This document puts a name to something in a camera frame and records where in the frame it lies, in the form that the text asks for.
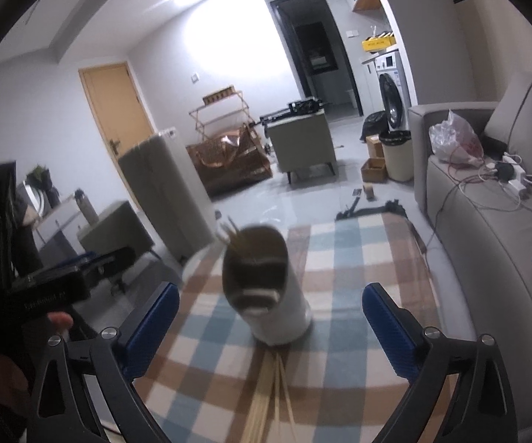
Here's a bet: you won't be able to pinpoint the grey water bottle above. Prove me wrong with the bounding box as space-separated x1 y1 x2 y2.
74 188 100 225

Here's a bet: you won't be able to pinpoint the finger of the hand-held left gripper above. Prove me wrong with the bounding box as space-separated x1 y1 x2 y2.
79 246 137 289
57 251 97 269

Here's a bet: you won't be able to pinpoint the black tripod device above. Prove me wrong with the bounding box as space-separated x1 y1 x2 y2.
260 96 325 126

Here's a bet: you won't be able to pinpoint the white utensil holder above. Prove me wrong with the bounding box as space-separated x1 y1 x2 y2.
222 223 313 347

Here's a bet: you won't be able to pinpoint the cardboard box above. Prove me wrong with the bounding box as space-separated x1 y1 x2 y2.
365 134 385 160

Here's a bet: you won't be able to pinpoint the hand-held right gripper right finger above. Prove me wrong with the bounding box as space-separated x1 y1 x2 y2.
362 283 521 443

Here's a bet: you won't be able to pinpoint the grey cabinet with black legs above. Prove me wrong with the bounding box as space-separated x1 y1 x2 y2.
265 110 339 183

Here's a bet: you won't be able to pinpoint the small cluster of wooden chopsticks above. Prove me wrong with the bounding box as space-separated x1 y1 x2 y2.
216 215 249 254

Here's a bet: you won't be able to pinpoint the person's left hand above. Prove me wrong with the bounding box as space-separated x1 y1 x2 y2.
0 311 75 409

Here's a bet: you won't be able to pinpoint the cardboard boxes on floor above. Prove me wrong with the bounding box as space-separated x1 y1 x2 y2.
360 157 388 182

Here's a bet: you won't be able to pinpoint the beige trash bin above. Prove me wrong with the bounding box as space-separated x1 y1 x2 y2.
378 128 415 182

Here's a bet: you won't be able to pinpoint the wooden folding rack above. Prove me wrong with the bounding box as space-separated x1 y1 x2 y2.
188 85 254 140

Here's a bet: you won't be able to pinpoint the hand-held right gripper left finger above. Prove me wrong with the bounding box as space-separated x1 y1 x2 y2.
26 281 181 443

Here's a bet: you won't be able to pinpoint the yellow box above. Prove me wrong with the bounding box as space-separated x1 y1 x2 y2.
361 31 397 52

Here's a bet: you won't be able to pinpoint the white power strip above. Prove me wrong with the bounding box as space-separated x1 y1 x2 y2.
501 150 529 197

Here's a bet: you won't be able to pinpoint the dark glass door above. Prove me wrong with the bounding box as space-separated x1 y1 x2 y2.
270 0 364 119

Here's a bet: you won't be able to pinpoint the white drawer cabinet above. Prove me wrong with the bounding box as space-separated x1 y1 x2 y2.
32 193 94 260

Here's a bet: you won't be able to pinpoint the clear plastic bag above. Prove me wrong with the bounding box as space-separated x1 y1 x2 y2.
428 109 485 167

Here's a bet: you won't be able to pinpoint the plaid tablecloth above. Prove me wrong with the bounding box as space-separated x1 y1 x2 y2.
143 214 461 443

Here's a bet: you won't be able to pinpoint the white washing machine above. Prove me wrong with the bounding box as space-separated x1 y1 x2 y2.
376 51 413 133

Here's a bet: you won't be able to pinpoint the bundle of wooden chopsticks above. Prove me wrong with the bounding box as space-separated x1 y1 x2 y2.
239 350 297 443

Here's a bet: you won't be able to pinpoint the grey sofa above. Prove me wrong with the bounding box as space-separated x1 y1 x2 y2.
406 71 532 408

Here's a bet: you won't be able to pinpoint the wooden door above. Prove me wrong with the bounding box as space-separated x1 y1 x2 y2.
78 62 159 158

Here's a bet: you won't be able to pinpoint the black trash bag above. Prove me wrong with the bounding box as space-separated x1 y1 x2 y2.
360 110 387 142

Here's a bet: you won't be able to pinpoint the small grey nightstand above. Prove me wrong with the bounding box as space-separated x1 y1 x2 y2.
77 200 157 271

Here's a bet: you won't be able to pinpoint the grey sofa cushion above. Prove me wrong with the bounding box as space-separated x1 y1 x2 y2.
484 72 532 158

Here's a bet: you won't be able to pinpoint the brown patterned bag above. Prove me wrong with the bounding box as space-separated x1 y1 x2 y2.
186 124 274 197

